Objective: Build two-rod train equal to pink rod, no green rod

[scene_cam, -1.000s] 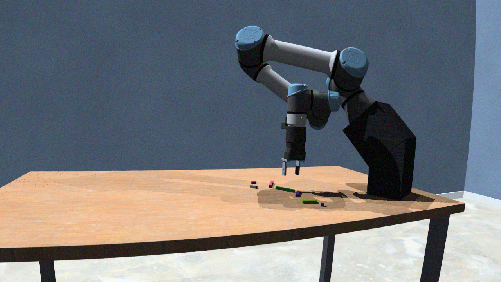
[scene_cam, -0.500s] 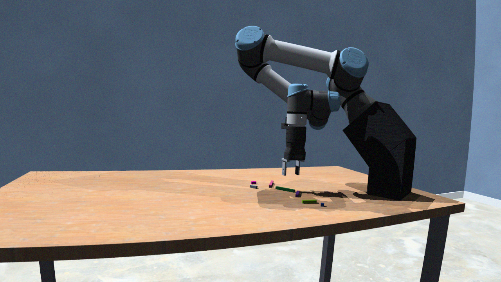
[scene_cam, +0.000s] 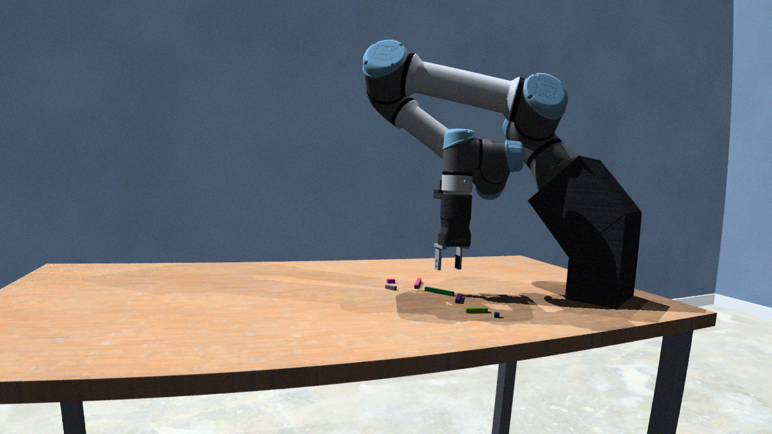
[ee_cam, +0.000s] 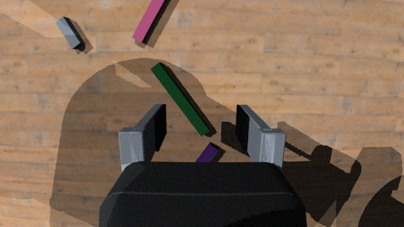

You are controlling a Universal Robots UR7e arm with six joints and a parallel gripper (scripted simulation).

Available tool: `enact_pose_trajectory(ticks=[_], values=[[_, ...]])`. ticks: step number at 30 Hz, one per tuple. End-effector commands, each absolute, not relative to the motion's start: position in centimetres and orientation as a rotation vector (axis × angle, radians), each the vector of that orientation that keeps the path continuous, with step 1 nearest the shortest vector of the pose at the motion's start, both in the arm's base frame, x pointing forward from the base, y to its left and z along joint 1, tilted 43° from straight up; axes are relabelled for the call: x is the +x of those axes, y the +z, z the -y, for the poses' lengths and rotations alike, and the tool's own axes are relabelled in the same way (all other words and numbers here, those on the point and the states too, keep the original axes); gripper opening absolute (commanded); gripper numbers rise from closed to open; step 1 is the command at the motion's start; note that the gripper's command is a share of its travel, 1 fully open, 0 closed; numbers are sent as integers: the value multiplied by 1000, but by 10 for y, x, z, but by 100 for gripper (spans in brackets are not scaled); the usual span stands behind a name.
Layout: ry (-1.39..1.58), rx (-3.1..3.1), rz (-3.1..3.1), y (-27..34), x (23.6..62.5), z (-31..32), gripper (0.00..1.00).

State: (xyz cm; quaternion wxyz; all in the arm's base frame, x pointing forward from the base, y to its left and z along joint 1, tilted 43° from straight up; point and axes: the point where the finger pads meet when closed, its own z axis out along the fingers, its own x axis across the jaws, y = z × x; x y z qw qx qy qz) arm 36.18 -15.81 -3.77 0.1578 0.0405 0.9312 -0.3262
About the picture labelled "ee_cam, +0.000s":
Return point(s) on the pink rod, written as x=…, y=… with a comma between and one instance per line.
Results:
x=148, y=20

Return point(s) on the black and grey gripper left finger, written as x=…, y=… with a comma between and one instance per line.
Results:
x=140, y=142

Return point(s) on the purple rod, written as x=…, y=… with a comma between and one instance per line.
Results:
x=208, y=154

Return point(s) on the grey rectangular block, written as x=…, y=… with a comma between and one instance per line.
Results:
x=70, y=33

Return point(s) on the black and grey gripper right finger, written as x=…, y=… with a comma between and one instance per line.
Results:
x=262, y=143

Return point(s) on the dark green rod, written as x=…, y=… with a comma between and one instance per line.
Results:
x=179, y=97

